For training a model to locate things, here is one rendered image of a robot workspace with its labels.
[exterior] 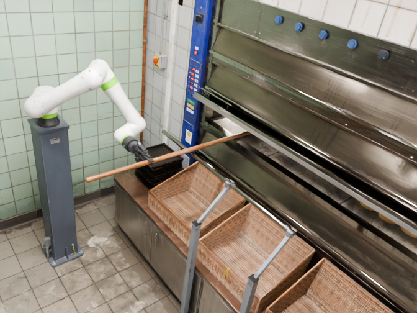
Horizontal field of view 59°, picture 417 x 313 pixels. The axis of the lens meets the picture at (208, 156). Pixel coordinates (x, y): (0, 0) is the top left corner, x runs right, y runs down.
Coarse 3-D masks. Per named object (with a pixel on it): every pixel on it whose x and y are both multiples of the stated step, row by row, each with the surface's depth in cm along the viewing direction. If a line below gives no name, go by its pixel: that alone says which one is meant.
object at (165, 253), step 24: (120, 192) 307; (144, 192) 297; (120, 216) 321; (144, 216) 283; (144, 240) 294; (168, 240) 262; (168, 264) 271; (192, 288) 251; (216, 288) 226; (192, 312) 260; (216, 312) 235; (264, 312) 216
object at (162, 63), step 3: (156, 54) 302; (162, 54) 304; (156, 57) 301; (159, 57) 298; (162, 57) 299; (165, 57) 301; (159, 60) 300; (162, 60) 301; (165, 60) 302; (153, 63) 307; (156, 63) 304; (159, 63) 301; (162, 63) 302; (165, 63) 304; (156, 66) 305; (159, 66) 302; (162, 66) 303; (165, 66) 305
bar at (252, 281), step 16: (176, 144) 254; (224, 176) 224; (224, 192) 220; (240, 192) 213; (208, 208) 220; (192, 224) 219; (192, 240) 224; (288, 240) 191; (192, 256) 230; (272, 256) 190; (192, 272) 239; (256, 272) 190
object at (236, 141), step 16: (208, 128) 283; (240, 144) 260; (256, 160) 251; (272, 160) 246; (288, 176) 232; (304, 192) 225; (320, 192) 222; (336, 208) 210; (352, 224) 204; (368, 224) 201; (384, 240) 191; (400, 256) 186; (416, 256) 184
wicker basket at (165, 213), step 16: (176, 176) 287; (192, 176) 301; (208, 176) 290; (160, 192) 284; (176, 192) 297; (192, 192) 302; (208, 192) 290; (160, 208) 269; (176, 208) 284; (192, 208) 286; (224, 208) 279; (240, 208) 265; (176, 224) 268; (208, 224) 248
